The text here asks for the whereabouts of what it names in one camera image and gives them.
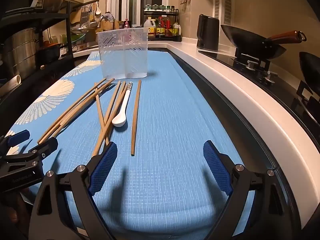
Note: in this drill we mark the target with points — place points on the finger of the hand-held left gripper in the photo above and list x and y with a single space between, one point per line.
17 138
45 147

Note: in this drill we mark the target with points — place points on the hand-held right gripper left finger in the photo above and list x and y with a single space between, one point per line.
105 165

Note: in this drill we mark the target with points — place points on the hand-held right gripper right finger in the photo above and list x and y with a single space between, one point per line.
216 165

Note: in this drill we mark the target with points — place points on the white ceramic spoon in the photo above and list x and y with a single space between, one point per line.
120 121

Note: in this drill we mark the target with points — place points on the pile of wooden chopsticks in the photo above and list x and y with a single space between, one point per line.
136 117

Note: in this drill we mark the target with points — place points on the clear plastic utensil holder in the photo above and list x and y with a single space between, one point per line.
122 55

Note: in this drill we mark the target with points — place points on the white plastic pipe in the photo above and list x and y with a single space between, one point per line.
11 83

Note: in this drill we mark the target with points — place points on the blue shell-print table mat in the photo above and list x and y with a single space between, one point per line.
162 135

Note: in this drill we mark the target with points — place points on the large steel pot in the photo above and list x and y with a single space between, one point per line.
20 52

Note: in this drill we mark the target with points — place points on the black gas stove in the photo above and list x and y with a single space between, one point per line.
275 72

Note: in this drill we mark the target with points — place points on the black dish rack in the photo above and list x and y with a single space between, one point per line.
50 30

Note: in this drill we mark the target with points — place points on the black electric kettle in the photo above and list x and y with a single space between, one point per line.
207 32

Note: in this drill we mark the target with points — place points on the metal grater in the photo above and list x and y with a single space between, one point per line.
85 17

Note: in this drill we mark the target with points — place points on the chrome kitchen faucet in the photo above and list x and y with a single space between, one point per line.
106 20

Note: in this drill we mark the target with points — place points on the pink dish soap bottle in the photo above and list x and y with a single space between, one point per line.
127 24

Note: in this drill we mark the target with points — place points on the yellow cooking oil bottle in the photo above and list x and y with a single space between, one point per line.
149 27

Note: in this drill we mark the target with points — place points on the dark soy sauce bottle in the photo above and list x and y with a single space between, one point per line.
160 28

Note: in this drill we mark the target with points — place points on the white hanging ladle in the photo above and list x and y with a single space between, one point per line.
97 9

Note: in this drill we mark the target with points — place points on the black spice rack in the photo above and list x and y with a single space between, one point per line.
162 23

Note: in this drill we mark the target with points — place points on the white wall vent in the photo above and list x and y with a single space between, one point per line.
223 6

